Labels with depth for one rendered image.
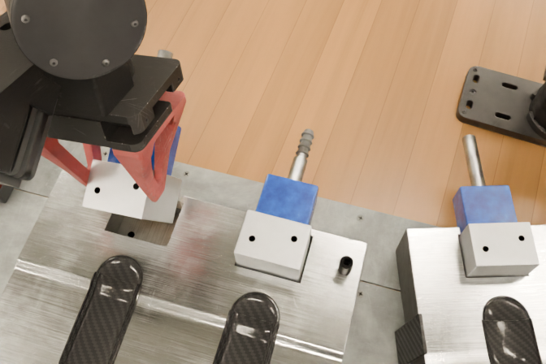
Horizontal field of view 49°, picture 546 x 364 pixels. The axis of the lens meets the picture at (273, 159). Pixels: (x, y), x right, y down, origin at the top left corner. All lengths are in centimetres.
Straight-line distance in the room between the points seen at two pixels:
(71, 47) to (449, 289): 35
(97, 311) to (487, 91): 44
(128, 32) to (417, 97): 43
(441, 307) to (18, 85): 35
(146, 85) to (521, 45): 47
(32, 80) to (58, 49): 5
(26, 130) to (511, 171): 47
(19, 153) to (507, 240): 36
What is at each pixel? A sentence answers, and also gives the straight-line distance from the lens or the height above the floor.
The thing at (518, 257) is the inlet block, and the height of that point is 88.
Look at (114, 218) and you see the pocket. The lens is 51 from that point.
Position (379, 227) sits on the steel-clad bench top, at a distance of 58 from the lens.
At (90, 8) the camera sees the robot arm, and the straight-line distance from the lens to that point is 27.
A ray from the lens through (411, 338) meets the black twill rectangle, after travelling 51.
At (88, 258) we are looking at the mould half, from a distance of 49.
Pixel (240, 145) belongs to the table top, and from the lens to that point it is 61.
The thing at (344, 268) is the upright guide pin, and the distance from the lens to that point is 45.
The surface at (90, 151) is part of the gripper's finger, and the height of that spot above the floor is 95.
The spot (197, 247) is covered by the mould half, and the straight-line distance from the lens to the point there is 47.
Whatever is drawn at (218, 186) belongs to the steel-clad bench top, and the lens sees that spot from 59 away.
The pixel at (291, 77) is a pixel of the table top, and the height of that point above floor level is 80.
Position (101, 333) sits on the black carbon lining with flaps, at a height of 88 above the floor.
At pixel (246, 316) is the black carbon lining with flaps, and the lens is 46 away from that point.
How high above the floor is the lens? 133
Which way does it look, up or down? 62 degrees down
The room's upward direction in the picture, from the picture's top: 2 degrees counter-clockwise
